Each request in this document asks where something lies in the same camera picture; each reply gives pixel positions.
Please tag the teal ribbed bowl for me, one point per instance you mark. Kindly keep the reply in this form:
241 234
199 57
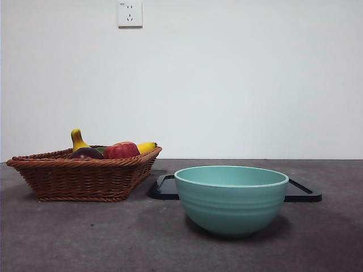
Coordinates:
231 207

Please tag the dark red plum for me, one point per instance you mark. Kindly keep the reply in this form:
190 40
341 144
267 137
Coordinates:
85 153

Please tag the yellow banana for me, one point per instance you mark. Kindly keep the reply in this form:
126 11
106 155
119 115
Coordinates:
146 146
76 140

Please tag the red bell pepper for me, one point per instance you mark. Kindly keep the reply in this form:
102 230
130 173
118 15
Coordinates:
120 150

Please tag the green vegetable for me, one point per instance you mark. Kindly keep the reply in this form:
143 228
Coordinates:
99 149

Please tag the brown wicker basket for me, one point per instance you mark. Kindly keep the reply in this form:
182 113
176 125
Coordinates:
79 178

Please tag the black rectangular tray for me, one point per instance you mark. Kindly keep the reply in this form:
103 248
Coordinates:
300 194

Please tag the white wall socket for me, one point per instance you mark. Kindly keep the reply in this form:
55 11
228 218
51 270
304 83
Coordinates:
130 14

